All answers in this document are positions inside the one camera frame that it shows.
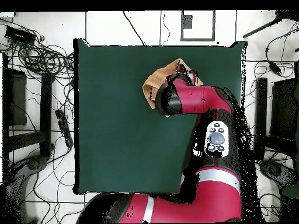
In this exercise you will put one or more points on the black electronics box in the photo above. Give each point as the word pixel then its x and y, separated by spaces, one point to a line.
pixel 19 35

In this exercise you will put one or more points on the orange terry towel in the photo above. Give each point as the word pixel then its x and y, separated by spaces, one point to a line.
pixel 158 77

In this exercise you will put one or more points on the black power strip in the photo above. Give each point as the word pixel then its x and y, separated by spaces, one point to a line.
pixel 63 126

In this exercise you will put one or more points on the black power adapter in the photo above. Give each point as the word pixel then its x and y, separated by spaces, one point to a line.
pixel 274 67

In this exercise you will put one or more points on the dark green table cloth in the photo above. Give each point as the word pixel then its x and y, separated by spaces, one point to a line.
pixel 112 116

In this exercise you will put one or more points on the grey chair base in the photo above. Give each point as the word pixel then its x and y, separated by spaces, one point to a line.
pixel 273 169
pixel 35 163

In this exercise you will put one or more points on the green object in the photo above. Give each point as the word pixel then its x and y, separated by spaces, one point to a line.
pixel 292 191

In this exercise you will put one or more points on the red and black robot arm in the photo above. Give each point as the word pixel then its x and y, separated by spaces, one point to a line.
pixel 193 98

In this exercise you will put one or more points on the black tripod leg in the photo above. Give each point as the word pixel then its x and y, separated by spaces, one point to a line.
pixel 261 29

